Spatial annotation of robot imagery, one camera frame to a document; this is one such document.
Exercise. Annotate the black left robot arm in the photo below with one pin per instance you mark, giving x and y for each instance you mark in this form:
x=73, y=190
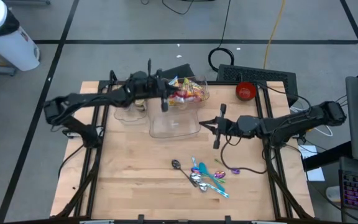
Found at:
x=85, y=101

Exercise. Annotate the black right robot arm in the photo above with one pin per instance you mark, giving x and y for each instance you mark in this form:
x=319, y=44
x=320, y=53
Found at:
x=291, y=123

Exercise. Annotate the black angled panel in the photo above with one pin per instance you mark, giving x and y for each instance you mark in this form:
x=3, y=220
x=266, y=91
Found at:
x=182, y=70

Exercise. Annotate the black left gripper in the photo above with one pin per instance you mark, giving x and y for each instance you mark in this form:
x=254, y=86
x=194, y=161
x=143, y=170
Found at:
x=157, y=88

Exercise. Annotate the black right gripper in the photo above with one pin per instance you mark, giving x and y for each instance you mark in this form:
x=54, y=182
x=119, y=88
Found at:
x=228, y=127

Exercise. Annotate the black table clamp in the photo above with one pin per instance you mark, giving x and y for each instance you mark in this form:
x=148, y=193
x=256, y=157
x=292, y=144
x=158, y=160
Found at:
x=228, y=219
x=141, y=218

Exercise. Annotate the red ramen packet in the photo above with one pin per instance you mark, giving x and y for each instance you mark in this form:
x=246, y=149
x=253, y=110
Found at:
x=177, y=99

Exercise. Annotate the red bowl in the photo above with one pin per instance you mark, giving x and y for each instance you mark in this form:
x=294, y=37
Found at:
x=246, y=91

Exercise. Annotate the green-edged orange ramen packet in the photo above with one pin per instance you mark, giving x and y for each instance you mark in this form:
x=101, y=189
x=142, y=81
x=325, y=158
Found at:
x=196, y=88

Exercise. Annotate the iridescent purple-headed utensil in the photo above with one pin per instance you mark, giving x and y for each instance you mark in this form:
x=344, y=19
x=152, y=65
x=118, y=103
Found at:
x=195, y=170

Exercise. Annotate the white trash can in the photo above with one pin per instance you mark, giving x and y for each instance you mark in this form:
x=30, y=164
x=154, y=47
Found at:
x=14, y=49

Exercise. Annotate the narrow clear plastic bin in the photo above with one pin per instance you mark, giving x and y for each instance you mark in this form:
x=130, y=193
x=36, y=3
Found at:
x=126, y=115

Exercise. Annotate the black desk leg bar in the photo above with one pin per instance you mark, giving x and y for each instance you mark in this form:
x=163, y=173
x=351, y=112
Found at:
x=328, y=155

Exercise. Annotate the white computer mouse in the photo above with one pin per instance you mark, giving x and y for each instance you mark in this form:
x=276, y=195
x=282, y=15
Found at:
x=332, y=193

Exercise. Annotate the plain steel spoon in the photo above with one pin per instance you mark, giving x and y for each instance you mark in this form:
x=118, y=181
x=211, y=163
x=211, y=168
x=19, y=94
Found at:
x=176, y=164

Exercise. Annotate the wide clear plastic bin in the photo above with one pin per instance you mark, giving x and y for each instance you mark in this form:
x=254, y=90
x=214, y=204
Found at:
x=174, y=124
x=197, y=104

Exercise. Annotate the shiny silver spoon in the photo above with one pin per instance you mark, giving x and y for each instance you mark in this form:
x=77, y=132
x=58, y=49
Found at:
x=195, y=178

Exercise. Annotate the blue ramen packet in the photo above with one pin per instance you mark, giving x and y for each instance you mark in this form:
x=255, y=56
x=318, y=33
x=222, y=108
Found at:
x=173, y=81

